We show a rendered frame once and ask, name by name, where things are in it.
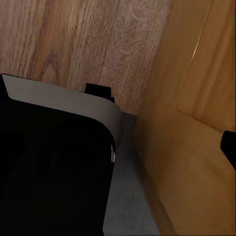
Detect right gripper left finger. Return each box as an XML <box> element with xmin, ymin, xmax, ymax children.
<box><xmin>0</xmin><ymin>131</ymin><xmax>26</xmax><ymax>190</ymax></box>

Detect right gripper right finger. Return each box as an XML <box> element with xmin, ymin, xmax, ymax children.
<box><xmin>220</xmin><ymin>131</ymin><xmax>236</xmax><ymax>170</ymax></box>

